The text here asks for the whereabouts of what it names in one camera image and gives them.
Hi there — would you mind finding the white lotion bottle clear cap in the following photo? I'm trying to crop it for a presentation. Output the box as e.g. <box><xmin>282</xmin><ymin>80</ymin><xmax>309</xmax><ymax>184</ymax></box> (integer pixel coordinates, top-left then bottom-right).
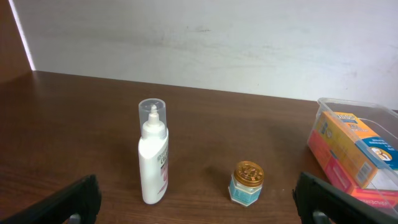
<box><xmin>138</xmin><ymin>98</ymin><xmax>169</xmax><ymax>204</ymax></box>

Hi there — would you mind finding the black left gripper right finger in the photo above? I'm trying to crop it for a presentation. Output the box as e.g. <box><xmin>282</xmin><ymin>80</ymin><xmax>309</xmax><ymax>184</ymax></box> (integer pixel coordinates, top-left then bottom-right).
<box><xmin>292</xmin><ymin>172</ymin><xmax>397</xmax><ymax>224</ymax></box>

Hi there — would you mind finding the small jar gold lid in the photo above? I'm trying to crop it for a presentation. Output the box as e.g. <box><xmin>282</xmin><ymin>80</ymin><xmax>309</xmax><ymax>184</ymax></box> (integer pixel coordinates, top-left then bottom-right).
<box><xmin>228</xmin><ymin>161</ymin><xmax>264</xmax><ymax>207</ymax></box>

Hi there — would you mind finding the yellow blue medicine box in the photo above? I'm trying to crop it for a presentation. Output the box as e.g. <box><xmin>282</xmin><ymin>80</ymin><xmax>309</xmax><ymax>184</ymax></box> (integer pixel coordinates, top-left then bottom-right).
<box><xmin>317</xmin><ymin>111</ymin><xmax>397</xmax><ymax>190</ymax></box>

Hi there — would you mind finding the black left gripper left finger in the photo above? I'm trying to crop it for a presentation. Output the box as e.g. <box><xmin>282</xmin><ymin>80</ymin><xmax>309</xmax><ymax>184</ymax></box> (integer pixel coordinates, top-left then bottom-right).
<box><xmin>1</xmin><ymin>174</ymin><xmax>102</xmax><ymax>224</ymax></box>

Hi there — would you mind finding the orange red medicine box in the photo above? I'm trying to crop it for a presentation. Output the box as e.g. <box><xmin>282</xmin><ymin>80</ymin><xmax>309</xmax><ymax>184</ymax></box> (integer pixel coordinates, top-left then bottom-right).
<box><xmin>307</xmin><ymin>130</ymin><xmax>397</xmax><ymax>208</ymax></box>

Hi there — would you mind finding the clear plastic container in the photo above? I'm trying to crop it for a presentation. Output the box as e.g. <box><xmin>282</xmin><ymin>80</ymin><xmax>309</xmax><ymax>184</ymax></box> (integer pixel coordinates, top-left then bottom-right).
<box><xmin>311</xmin><ymin>98</ymin><xmax>397</xmax><ymax>217</ymax></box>

